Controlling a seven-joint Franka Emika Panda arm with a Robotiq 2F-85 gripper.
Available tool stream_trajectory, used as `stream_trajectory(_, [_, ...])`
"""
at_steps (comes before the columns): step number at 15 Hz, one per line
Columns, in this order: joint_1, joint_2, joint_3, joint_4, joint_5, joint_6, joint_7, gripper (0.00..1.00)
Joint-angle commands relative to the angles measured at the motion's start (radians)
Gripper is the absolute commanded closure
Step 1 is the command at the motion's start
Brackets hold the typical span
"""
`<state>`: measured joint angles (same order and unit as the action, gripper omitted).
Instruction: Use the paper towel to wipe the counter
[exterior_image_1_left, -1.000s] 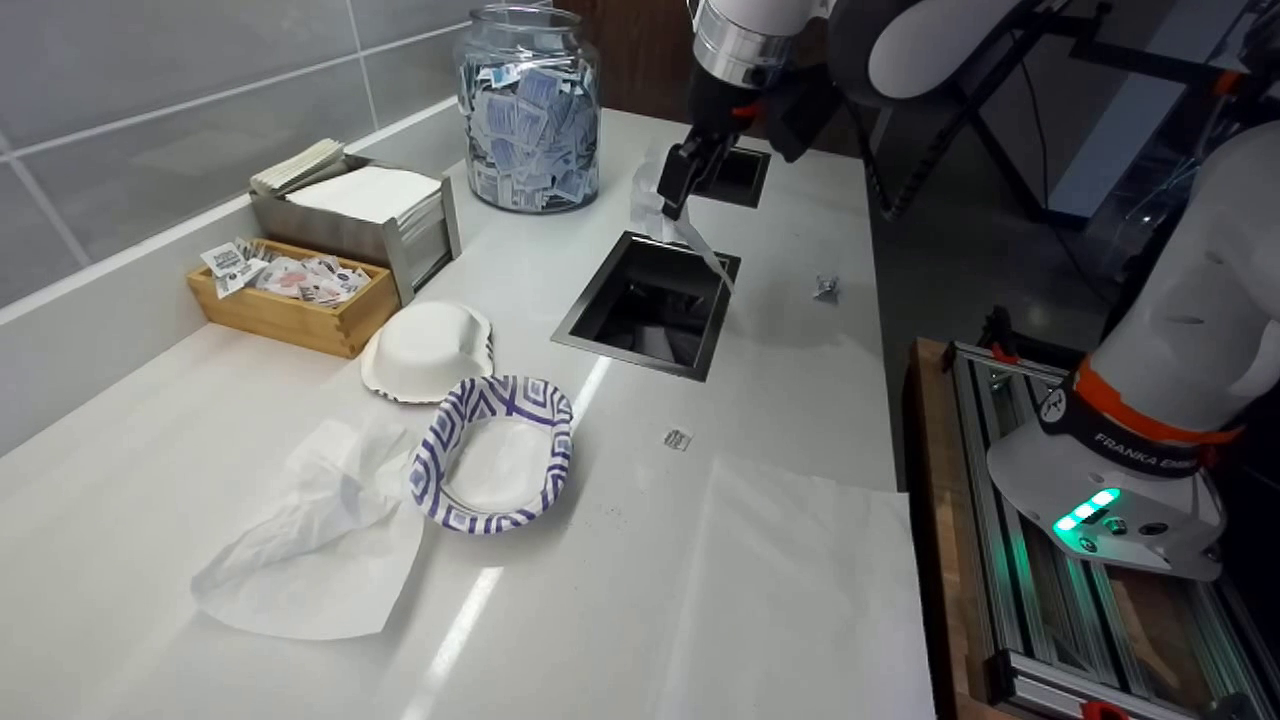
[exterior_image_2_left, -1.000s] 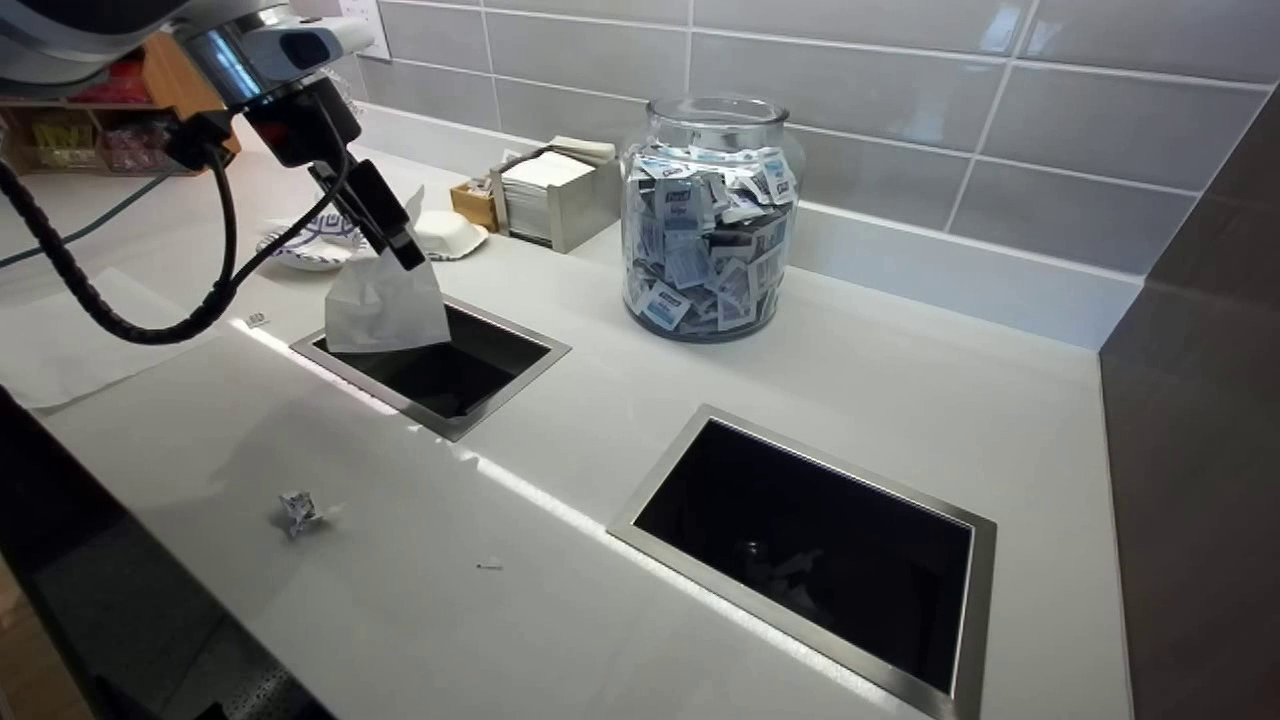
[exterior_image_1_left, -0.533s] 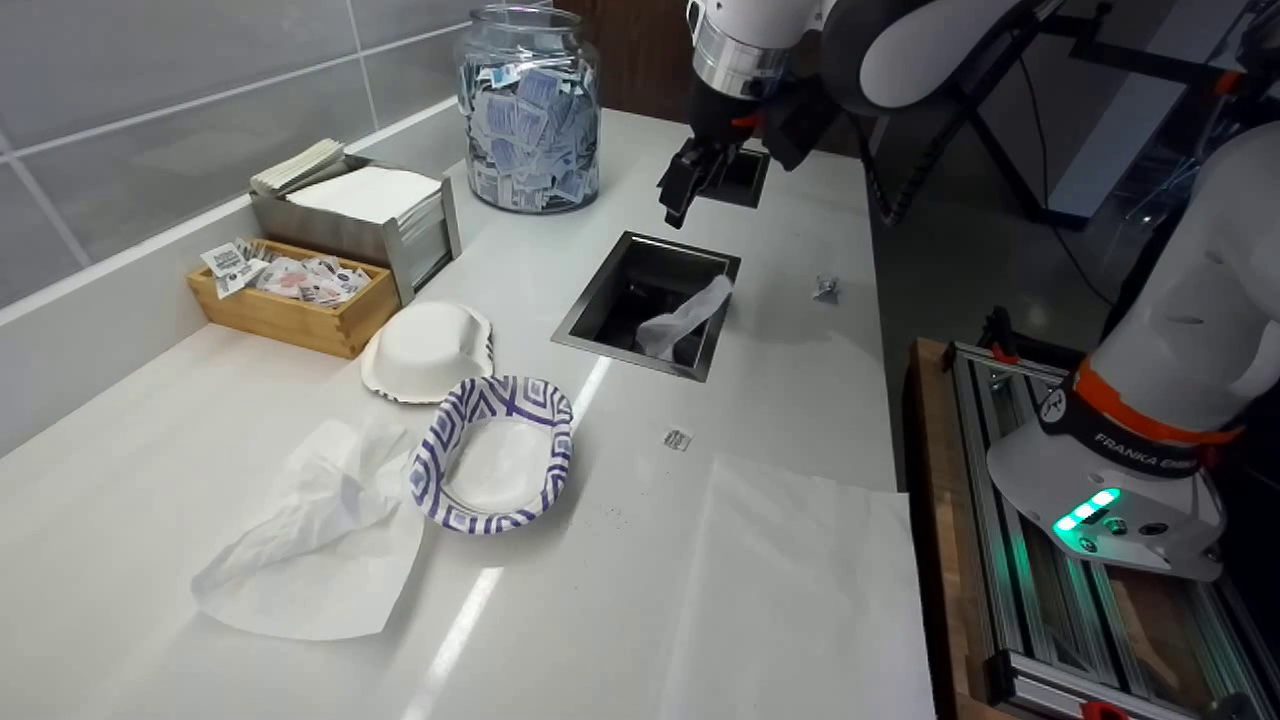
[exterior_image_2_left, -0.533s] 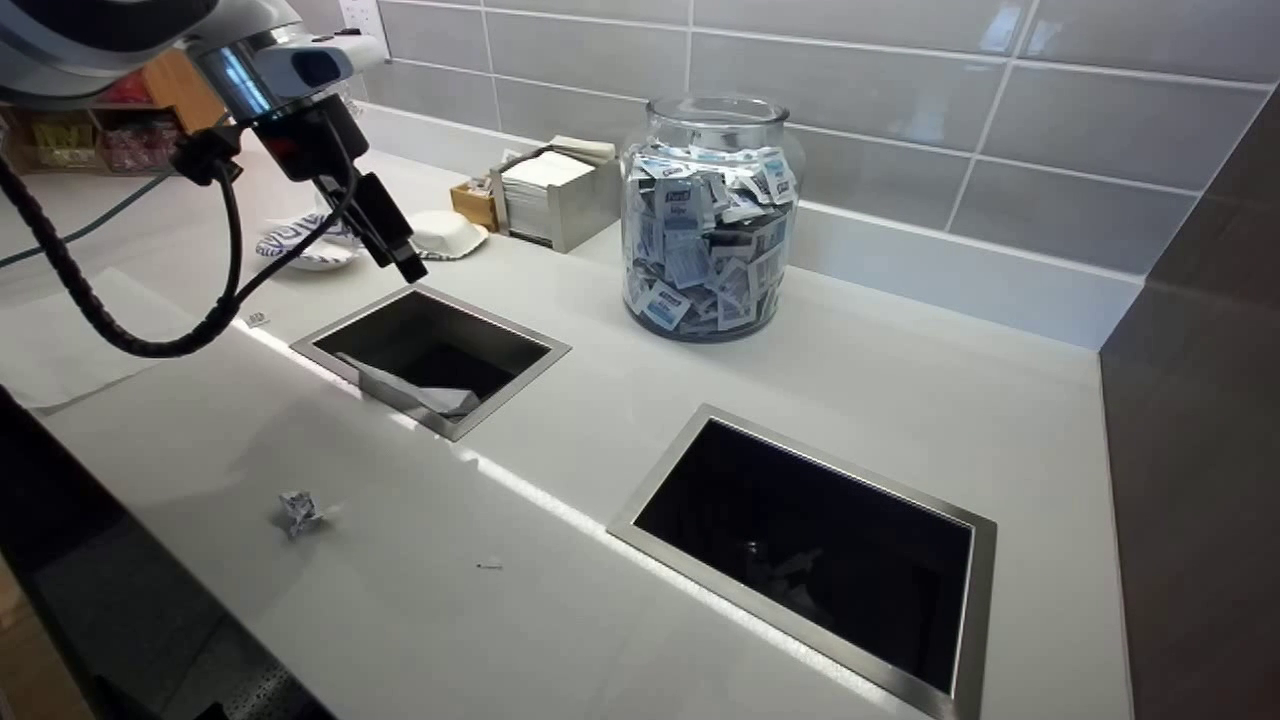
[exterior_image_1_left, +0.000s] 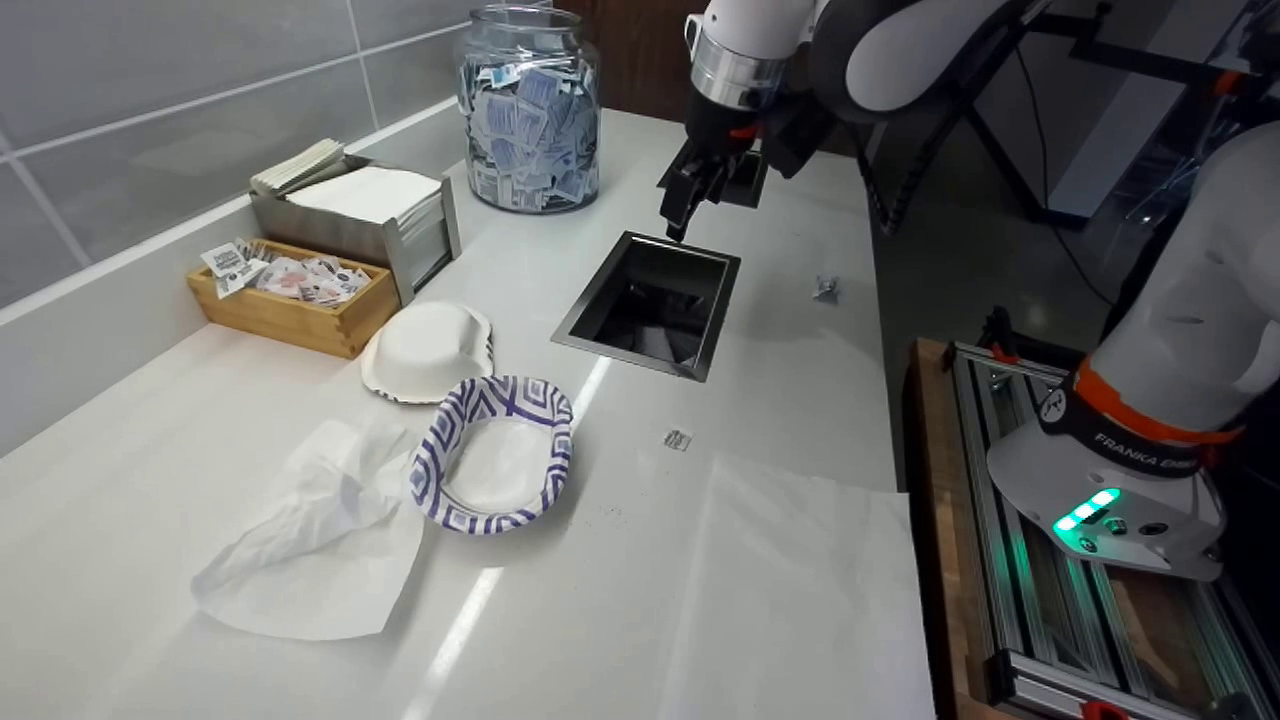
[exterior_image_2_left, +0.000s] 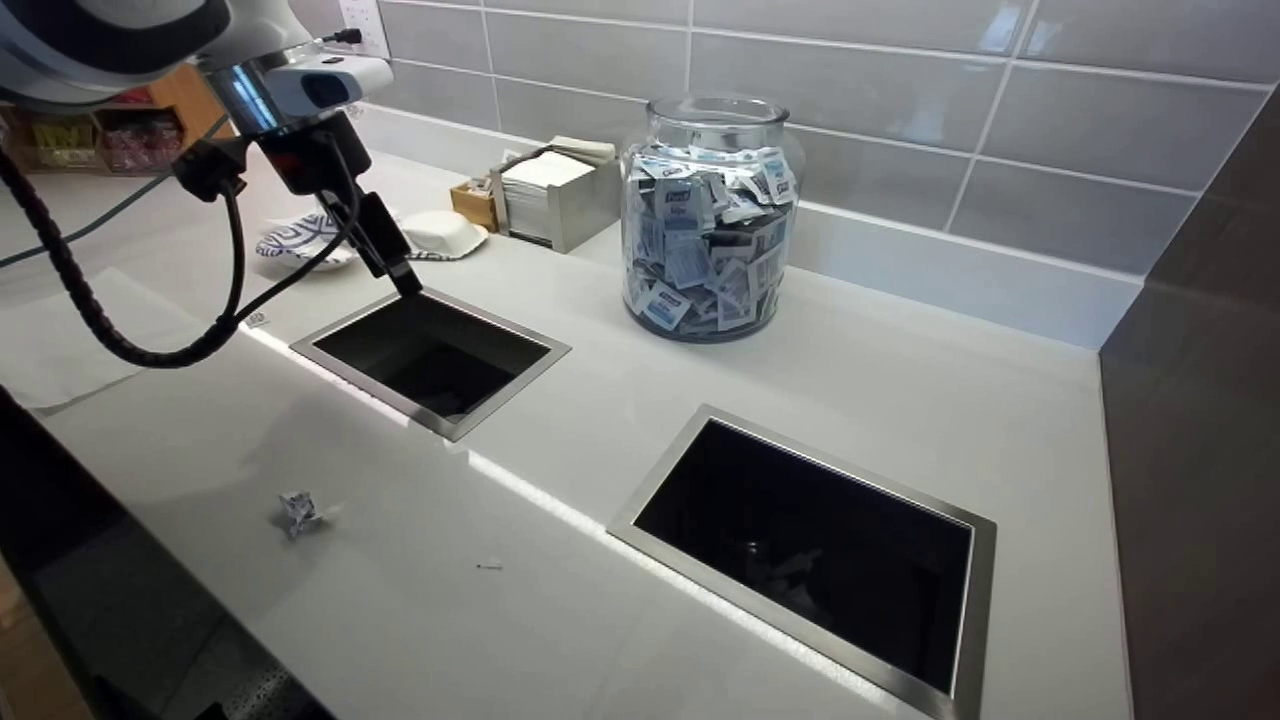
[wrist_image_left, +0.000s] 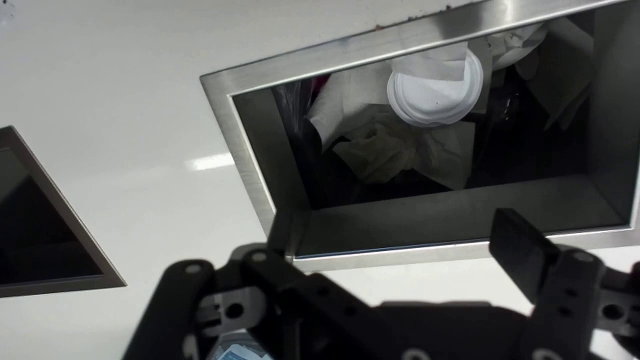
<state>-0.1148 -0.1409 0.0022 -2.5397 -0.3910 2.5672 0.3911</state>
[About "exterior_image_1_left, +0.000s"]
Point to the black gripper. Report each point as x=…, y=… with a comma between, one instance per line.
x=726, y=134

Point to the white paper towel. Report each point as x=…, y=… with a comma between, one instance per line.
x=686, y=362

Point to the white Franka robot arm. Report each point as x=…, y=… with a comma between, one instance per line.
x=746, y=27

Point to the small square counter opening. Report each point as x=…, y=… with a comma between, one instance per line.
x=753, y=198

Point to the large square counter opening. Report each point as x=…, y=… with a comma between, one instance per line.
x=649, y=293

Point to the crumpled white tissue paper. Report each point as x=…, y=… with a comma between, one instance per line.
x=314, y=546

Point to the brown wooden cabinet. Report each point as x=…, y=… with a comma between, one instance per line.
x=624, y=55

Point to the small crumpled wrapper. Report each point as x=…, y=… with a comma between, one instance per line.
x=830, y=287

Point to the glass jar of blue packets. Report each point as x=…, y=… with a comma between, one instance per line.
x=526, y=120

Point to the tiny grey scrap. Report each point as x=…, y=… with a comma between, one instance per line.
x=677, y=437

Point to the metal napkin dispenser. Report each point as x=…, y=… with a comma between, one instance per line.
x=387, y=223

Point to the white paper bowl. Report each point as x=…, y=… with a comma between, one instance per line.
x=427, y=351

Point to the purple patterned paper bowl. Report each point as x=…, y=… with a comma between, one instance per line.
x=435, y=453

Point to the pink sweetener packets pile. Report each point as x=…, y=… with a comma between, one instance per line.
x=314, y=281

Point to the grey folded paper stack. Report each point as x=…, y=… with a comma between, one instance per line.
x=302, y=163

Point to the flat white paper sheet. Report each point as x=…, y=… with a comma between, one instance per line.
x=803, y=603

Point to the black stand with orange clips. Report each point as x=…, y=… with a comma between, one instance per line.
x=1104, y=34

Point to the light grey slanted panel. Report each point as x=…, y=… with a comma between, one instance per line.
x=1135, y=120

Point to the wooden packet tray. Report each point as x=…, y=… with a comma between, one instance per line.
x=285, y=321

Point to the white printed packet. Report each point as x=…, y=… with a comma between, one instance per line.
x=229, y=264

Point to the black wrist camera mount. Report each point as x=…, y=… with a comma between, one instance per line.
x=796, y=134

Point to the aluminium profile base frame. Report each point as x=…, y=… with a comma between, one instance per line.
x=1065, y=626

